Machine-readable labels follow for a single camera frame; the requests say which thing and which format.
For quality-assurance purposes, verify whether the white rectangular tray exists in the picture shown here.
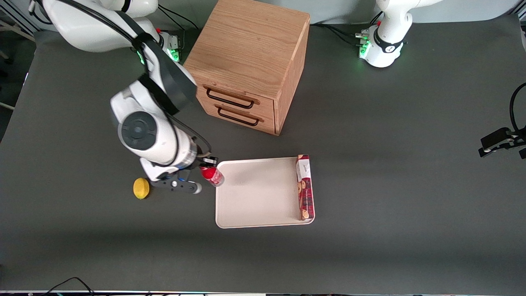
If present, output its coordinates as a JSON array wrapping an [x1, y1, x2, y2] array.
[[215, 156, 316, 229]]

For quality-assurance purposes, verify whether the black cable at table edge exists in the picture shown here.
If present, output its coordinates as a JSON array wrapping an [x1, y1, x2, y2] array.
[[41, 277, 96, 296]]

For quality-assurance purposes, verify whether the black left arm base cable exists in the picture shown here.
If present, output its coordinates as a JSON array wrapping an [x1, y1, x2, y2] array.
[[310, 12, 383, 46]]

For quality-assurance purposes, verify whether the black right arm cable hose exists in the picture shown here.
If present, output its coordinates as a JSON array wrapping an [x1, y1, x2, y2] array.
[[30, 0, 212, 157]]

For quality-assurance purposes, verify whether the aluminium frame profile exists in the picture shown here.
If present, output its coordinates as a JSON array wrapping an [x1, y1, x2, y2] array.
[[0, 8, 35, 38]]

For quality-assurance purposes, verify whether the yellow lemon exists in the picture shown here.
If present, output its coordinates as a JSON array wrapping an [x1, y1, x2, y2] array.
[[133, 178, 151, 200]]

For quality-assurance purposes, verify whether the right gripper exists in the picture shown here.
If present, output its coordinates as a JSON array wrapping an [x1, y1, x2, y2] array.
[[140, 151, 219, 184]]

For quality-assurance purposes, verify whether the black arm base cable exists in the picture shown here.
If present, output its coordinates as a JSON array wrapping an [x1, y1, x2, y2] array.
[[310, 12, 383, 46], [157, 6, 198, 31]]

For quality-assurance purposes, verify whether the red coke bottle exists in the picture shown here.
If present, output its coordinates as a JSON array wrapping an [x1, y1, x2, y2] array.
[[200, 164, 225, 188]]

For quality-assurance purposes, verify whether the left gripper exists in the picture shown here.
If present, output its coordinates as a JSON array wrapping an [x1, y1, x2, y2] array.
[[478, 127, 526, 160]]

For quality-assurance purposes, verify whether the black right arm base cable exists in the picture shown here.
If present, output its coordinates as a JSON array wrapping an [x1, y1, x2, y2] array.
[[157, 6, 198, 31]]

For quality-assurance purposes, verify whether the wooden drawer cabinet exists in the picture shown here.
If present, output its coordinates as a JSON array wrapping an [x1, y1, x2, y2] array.
[[183, 0, 311, 136]]

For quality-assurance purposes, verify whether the black drawer handle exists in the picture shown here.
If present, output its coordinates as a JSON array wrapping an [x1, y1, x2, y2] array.
[[217, 107, 261, 127], [205, 88, 255, 110]]

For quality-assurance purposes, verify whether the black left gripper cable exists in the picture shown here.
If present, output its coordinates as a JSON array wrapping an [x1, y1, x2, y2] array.
[[509, 82, 526, 133]]

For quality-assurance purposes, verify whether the red cookie box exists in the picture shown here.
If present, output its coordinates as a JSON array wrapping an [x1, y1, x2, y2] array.
[[296, 154, 316, 222]]

